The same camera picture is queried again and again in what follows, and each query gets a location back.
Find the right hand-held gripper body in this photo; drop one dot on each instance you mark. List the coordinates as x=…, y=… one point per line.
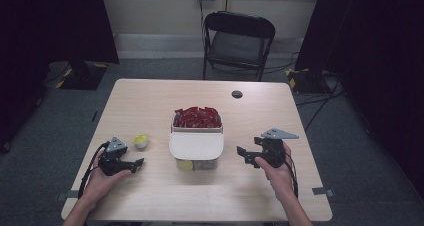
x=275, y=152

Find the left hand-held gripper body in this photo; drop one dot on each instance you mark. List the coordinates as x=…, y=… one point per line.
x=112, y=166

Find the small yellow cup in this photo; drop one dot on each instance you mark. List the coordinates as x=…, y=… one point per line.
x=141, y=140
x=185, y=164

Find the clear storage box white lid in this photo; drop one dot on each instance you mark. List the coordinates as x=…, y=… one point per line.
x=196, y=146

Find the person's left hand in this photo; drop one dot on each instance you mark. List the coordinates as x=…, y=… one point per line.
x=100, y=184

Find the person's right hand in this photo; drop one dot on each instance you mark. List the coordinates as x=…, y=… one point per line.
x=281, y=181

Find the grey tape strip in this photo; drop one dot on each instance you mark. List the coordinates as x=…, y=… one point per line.
x=68, y=195
x=322, y=191

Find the pile of red packets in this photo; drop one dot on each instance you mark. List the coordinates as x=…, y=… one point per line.
x=197, y=117

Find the black stand base striped tape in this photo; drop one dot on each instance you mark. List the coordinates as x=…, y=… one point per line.
x=306, y=81
x=83, y=76

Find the black folding chair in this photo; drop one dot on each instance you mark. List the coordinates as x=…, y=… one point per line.
x=238, y=44

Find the dark curtain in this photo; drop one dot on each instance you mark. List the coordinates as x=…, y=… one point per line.
x=50, y=36
x=376, y=69

